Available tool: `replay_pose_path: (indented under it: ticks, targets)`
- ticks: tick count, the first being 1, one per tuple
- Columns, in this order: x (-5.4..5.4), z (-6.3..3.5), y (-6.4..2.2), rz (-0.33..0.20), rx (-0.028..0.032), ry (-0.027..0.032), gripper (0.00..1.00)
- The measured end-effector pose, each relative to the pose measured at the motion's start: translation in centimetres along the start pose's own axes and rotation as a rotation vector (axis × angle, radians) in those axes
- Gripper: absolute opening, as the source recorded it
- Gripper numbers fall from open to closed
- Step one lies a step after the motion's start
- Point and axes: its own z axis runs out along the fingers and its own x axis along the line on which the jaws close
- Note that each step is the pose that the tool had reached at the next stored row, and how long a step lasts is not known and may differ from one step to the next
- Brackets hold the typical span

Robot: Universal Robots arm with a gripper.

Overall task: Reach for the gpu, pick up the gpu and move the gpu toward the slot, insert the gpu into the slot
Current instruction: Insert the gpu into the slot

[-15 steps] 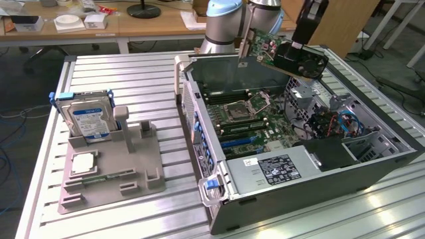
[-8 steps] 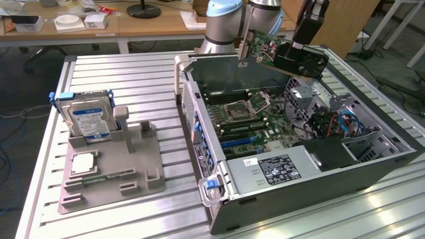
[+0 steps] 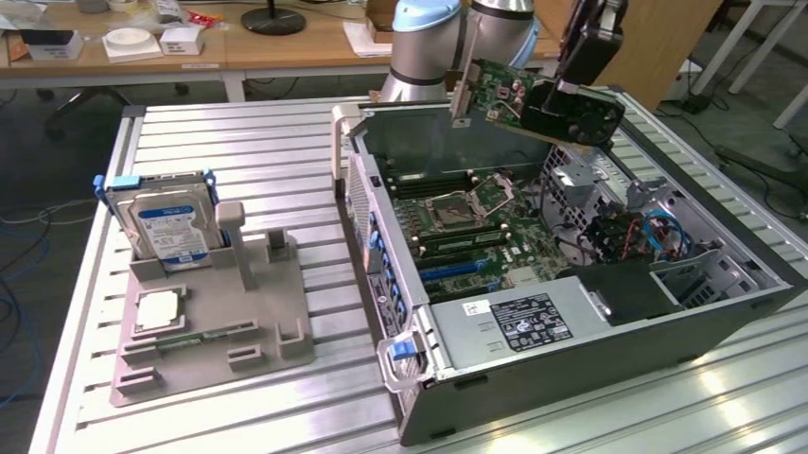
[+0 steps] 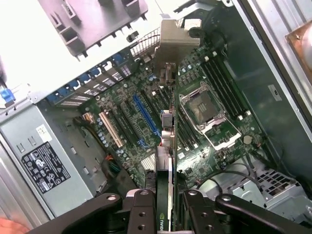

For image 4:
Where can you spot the perforated metal drive cage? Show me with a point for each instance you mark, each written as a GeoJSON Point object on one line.
{"type": "Point", "coordinates": [273, 185]}

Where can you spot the long blue expansion slot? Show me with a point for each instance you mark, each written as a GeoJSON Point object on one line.
{"type": "Point", "coordinates": [145, 114]}

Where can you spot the blue card retention clip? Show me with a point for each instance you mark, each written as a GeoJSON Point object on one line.
{"type": "Point", "coordinates": [84, 79]}
{"type": "Point", "coordinates": [117, 60]}
{"type": "Point", "coordinates": [54, 95]}
{"type": "Point", "coordinates": [71, 85]}
{"type": "Point", "coordinates": [97, 72]}

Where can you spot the blue case release latch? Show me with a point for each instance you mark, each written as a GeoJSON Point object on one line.
{"type": "Point", "coordinates": [5, 97]}

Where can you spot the CPU socket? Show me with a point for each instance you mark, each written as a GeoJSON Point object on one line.
{"type": "Point", "coordinates": [203, 104]}

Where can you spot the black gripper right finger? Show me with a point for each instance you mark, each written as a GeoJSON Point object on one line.
{"type": "Point", "coordinates": [202, 217]}

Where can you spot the person's hand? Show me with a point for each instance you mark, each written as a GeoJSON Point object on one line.
{"type": "Point", "coordinates": [12, 226]}

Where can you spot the metal socket cover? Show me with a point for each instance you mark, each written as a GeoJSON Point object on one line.
{"type": "Point", "coordinates": [224, 136]}

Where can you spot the black open PC case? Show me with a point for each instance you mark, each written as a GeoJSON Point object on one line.
{"type": "Point", "coordinates": [256, 61]}

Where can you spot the round coin battery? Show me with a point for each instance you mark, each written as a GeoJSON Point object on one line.
{"type": "Point", "coordinates": [247, 139]}

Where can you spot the green motherboard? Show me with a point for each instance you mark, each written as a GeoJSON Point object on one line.
{"type": "Point", "coordinates": [209, 156]}

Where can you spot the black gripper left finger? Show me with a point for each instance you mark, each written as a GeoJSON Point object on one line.
{"type": "Point", "coordinates": [141, 214]}

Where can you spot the grey parts rack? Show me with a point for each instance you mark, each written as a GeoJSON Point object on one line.
{"type": "Point", "coordinates": [97, 24]}

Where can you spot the silver chipset heatsink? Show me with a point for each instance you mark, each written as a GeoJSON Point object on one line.
{"type": "Point", "coordinates": [148, 162]}

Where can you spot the grey power supply unit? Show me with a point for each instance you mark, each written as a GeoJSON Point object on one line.
{"type": "Point", "coordinates": [61, 136]}

